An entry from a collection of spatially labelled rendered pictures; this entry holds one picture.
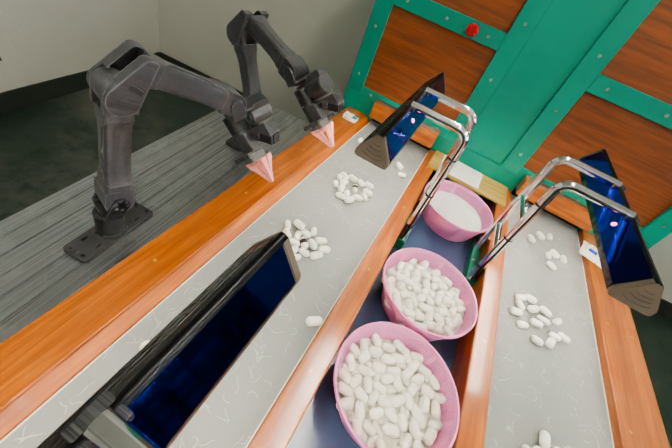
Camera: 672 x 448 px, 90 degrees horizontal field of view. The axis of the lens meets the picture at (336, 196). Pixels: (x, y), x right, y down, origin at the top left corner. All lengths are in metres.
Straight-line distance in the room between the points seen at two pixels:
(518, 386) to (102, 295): 0.91
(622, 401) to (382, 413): 0.62
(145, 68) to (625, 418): 1.26
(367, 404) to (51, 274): 0.72
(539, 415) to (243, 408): 0.64
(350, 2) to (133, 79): 1.78
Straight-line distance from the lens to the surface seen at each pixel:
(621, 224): 0.98
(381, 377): 0.80
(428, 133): 1.46
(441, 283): 1.04
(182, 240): 0.86
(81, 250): 0.98
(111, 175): 0.86
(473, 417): 0.85
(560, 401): 1.06
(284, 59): 1.08
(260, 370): 0.74
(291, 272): 0.44
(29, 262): 1.00
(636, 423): 1.16
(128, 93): 0.74
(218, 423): 0.71
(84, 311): 0.79
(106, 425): 0.32
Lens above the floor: 1.43
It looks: 39 degrees down
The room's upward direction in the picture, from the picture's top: 22 degrees clockwise
